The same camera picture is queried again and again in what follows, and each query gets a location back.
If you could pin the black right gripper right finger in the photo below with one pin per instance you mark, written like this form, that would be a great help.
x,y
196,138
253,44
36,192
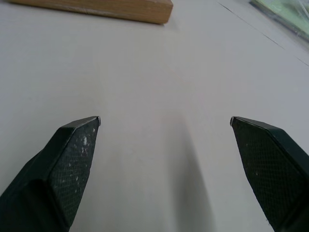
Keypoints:
x,y
272,169

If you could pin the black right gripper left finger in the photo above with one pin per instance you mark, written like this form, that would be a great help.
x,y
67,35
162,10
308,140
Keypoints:
x,y
60,174

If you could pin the wooden board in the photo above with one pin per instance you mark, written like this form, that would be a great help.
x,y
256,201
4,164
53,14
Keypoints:
x,y
135,10

